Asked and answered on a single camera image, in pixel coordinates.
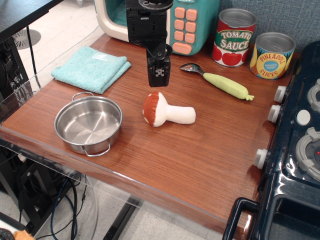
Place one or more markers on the black desk at left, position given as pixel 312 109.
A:
pixel 15 15

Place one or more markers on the tomato sauce can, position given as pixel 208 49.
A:
pixel 234 32

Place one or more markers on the clear acrylic table guard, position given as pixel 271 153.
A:
pixel 196 170

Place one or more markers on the stainless steel pot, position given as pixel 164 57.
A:
pixel 89 124

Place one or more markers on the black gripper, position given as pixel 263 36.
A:
pixel 147 27

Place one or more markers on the dark blue toy stove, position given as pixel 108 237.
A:
pixel 288 205

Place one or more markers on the pineapple slices can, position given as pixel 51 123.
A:
pixel 272 54

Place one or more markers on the folded teal cloth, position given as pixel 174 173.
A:
pixel 91 70

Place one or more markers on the toy microwave oven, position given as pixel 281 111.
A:
pixel 188 24

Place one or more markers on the plush mushroom toy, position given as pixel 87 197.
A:
pixel 156 111

